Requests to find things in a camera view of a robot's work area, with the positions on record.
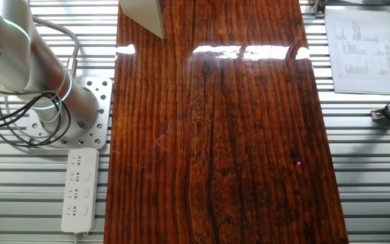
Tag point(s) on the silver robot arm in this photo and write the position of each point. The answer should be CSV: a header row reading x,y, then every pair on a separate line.
x,y
12,51

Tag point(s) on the cream wooden shelf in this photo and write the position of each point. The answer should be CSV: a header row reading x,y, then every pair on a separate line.
x,y
141,13

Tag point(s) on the brown wood-grain board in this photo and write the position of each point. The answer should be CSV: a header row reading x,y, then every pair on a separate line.
x,y
198,152

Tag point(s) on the white power strip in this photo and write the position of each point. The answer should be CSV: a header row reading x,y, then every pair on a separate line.
x,y
80,189

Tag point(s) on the printed paper sheet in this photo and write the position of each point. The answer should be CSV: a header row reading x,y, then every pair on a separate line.
x,y
367,67

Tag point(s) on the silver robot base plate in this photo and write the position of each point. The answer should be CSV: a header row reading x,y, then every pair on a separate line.
x,y
103,101

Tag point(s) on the small silver bracket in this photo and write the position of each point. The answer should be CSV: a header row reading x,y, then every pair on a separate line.
x,y
319,8

